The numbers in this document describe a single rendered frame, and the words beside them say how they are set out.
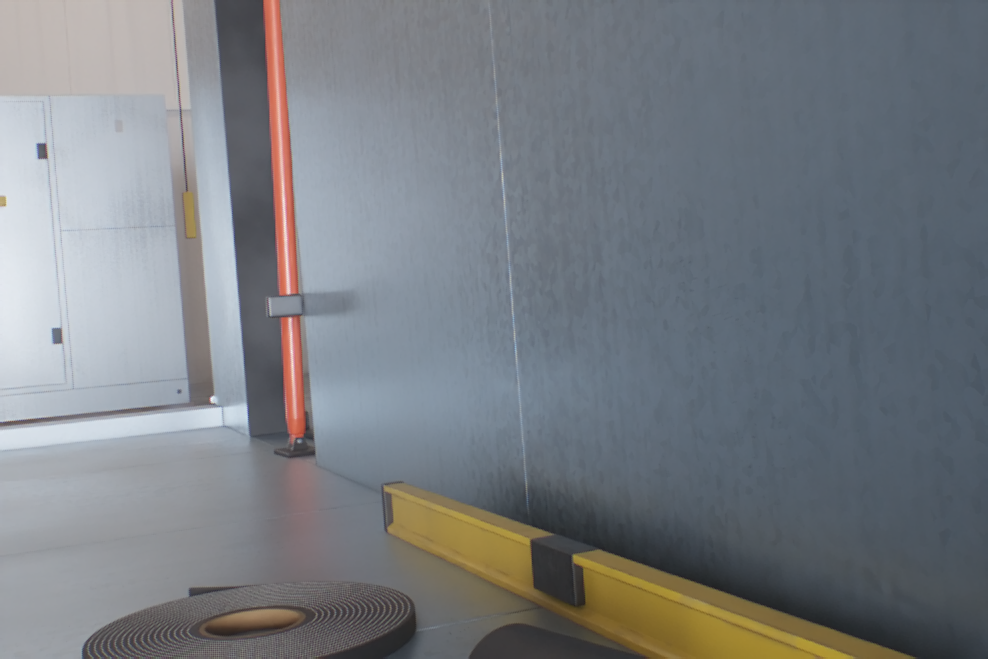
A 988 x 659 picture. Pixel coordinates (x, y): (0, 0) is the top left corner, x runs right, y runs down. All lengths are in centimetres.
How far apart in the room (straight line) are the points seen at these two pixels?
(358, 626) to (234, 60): 173
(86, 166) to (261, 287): 544
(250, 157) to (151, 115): 547
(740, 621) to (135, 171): 725
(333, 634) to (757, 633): 30
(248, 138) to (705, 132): 171
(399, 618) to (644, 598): 18
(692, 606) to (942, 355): 22
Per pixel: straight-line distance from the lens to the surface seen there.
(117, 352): 770
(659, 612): 76
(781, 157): 70
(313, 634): 83
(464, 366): 117
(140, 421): 265
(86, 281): 770
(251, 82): 242
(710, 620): 71
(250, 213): 238
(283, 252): 198
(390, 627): 82
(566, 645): 58
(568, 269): 94
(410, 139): 129
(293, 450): 199
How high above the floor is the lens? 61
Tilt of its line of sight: 1 degrees down
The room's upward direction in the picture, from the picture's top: 4 degrees counter-clockwise
